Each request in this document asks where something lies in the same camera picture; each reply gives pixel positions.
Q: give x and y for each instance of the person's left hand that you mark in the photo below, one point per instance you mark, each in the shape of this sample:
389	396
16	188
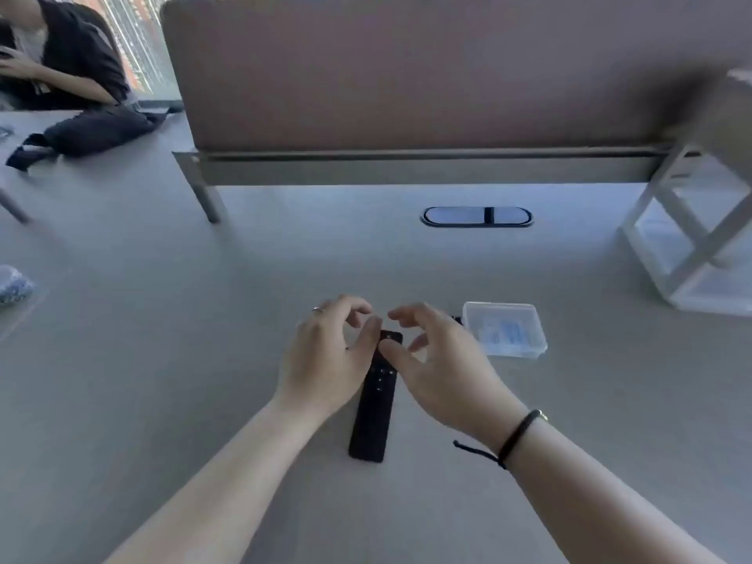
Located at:
320	358

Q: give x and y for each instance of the person's right hand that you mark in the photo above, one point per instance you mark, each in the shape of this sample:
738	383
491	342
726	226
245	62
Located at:
452	375

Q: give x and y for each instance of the person's left thumb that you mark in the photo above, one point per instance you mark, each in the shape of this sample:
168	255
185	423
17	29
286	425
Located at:
369	340

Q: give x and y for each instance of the person's right thumb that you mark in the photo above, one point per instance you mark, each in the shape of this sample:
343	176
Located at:
396	357

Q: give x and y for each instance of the black remote control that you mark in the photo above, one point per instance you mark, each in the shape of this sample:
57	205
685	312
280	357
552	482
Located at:
371	417

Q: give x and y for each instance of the person's right forearm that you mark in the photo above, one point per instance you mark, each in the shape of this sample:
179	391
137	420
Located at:
593	499

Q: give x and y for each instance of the person's left forearm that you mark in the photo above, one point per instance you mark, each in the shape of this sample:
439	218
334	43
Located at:
235	487

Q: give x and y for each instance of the clear plastic box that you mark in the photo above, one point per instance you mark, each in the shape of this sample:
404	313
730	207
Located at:
505	331

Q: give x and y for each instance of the brown desk divider panel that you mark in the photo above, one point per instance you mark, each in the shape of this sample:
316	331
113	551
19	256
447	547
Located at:
435	76

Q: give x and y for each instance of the black fabric bag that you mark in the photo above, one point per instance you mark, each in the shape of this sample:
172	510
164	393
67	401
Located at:
94	132

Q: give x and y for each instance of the blue white patterned pouch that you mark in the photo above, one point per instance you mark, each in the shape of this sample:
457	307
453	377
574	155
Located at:
13	286

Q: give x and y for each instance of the grey metal divider bracket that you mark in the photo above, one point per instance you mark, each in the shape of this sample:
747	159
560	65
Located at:
423	167

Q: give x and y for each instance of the white frame stand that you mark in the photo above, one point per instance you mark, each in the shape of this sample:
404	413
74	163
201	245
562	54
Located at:
699	252

